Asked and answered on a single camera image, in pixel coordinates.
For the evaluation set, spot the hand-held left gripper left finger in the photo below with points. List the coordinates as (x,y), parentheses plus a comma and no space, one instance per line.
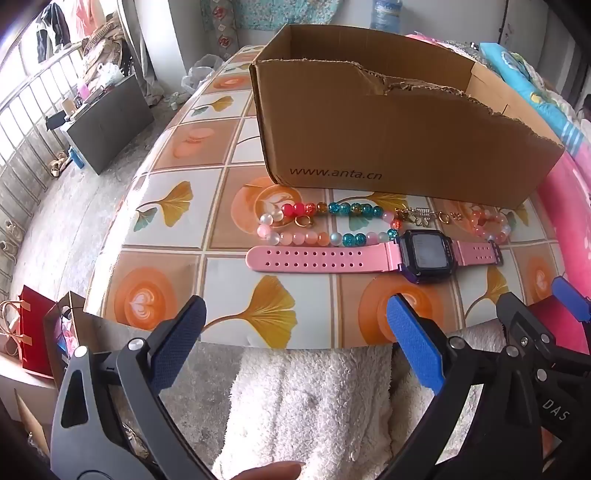
(180,341)

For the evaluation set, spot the white plastic bag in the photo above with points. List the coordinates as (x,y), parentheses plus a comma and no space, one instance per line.
(201,74)

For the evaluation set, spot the patterned tablecloth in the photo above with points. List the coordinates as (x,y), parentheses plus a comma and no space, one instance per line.
(161,277)

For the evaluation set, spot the dark hanging garment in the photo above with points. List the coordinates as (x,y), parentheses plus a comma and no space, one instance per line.
(53,27)

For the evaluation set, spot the grey cabinet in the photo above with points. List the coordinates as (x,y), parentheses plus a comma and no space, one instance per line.
(106,134)

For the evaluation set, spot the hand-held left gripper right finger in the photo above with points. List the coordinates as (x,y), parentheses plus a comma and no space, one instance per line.
(413,341)

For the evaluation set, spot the red patterned cushion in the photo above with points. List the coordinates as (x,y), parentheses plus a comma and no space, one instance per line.
(225,37)

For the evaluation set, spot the red gift bag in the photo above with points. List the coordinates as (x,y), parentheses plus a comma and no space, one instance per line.
(37,332)

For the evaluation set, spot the pink floral blanket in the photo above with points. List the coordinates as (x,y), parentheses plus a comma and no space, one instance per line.
(572,207)

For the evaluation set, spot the floral wall cloth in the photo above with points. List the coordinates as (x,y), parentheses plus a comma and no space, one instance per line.
(286,11)

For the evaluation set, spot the blue printed quilt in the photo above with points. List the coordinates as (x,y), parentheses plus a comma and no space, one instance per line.
(517,69)

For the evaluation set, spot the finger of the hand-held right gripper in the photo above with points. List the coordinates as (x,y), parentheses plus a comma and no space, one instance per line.
(512,314)
(570,297)

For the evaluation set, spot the metal railing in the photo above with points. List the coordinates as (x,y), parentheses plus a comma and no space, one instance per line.
(34,76)

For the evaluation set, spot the pink hanging garment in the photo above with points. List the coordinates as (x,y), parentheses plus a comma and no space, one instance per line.
(90,14)

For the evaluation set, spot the brown cardboard box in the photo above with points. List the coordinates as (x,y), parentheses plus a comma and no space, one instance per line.
(369,138)

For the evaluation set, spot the blue water bottle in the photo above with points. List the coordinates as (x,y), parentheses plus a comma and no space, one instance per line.
(387,16)

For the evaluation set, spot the person's left hand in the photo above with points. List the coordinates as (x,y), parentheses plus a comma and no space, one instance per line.
(268,473)

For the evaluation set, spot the brown paper bag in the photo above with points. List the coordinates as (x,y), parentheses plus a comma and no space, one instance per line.
(69,304)

